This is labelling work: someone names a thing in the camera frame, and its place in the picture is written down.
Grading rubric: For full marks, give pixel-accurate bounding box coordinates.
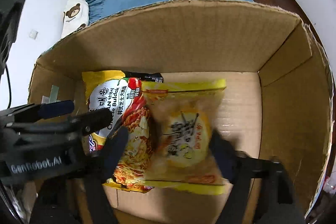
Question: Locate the brown cardboard box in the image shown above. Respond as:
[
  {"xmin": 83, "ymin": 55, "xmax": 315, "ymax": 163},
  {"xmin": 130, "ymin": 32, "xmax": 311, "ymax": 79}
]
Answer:
[{"xmin": 29, "ymin": 0, "xmax": 334, "ymax": 223}]

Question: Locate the bear print pillow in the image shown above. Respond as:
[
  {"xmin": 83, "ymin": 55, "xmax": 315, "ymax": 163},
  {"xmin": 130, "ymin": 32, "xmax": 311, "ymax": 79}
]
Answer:
[{"xmin": 61, "ymin": 0, "xmax": 89, "ymax": 38}]

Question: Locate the cheese buldak noodle packet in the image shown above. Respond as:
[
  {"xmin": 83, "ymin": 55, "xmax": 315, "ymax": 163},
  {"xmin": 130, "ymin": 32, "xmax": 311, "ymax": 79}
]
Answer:
[{"xmin": 82, "ymin": 70, "xmax": 163, "ymax": 193}]

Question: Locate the yellow biscuit snack bag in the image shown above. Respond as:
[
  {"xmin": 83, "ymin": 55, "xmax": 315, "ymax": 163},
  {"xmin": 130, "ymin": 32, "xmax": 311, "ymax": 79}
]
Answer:
[{"xmin": 142, "ymin": 79, "xmax": 227, "ymax": 195}]

